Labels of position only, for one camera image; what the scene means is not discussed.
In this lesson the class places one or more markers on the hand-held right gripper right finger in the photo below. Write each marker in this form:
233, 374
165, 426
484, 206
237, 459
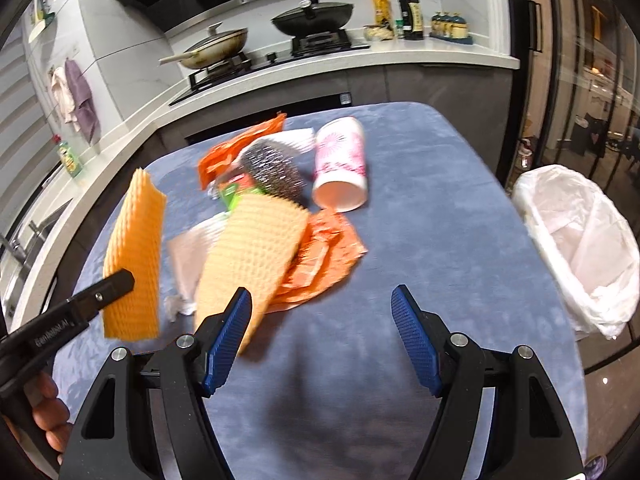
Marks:
415, 342

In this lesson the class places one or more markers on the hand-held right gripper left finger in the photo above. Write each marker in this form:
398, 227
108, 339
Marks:
227, 342

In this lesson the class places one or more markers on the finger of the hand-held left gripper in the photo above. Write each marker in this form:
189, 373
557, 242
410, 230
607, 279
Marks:
107, 291

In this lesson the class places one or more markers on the orange waffle sponge cloth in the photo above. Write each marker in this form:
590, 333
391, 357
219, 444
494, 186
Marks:
135, 260
250, 260

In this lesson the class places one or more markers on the white tissue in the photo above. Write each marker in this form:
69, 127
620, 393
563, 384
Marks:
187, 260

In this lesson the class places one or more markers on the orange snack wrapper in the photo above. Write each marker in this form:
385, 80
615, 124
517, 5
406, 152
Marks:
225, 160
325, 255

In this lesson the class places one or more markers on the green carton box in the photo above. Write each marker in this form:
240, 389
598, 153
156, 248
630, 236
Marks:
232, 198

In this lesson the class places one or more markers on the steel wool scrubber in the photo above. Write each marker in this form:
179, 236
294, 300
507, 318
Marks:
275, 172

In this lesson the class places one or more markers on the white bin bag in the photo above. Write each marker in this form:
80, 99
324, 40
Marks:
565, 240

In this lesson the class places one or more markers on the pink patterned paper cup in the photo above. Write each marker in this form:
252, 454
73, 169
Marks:
340, 160

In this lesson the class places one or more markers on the person's left hand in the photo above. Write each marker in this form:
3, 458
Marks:
50, 410

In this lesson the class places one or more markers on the metal sink faucet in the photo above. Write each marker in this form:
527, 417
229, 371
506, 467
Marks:
36, 230

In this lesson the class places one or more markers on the blue velvet tablecloth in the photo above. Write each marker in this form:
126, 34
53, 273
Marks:
425, 210

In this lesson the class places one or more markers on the green dish soap bottle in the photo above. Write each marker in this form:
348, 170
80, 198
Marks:
70, 157

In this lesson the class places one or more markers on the purple hanging towel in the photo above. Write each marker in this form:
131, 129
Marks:
80, 95

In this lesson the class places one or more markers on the pink hanging towel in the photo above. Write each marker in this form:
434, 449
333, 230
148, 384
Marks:
61, 95

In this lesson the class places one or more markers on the black built-in oven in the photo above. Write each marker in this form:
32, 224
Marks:
300, 105

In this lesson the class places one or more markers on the grey kitchen cabinet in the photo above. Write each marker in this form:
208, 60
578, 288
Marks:
450, 90

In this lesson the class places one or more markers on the beige frying pan with lid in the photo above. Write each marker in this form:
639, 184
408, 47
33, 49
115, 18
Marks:
215, 47

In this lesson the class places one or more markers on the dark chair with heart cutout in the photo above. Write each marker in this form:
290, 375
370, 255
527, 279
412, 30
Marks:
592, 135

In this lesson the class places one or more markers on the black gas stove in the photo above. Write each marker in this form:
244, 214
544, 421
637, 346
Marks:
260, 62

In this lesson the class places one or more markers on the small green cap bottle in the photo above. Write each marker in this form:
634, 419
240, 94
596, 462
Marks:
399, 30

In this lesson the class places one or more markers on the black framed glass door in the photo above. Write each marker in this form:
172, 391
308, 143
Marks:
550, 60

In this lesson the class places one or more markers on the blue spice jar set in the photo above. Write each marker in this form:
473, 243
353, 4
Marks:
450, 27

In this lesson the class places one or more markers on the dark soy sauce bottle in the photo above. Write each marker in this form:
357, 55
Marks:
407, 10

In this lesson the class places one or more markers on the black wok with lid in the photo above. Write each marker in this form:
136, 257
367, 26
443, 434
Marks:
310, 17

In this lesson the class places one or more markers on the yellow noodle packet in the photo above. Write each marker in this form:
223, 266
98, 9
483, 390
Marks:
381, 7

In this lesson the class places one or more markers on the white wall shelf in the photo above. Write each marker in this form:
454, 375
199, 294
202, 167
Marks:
42, 30

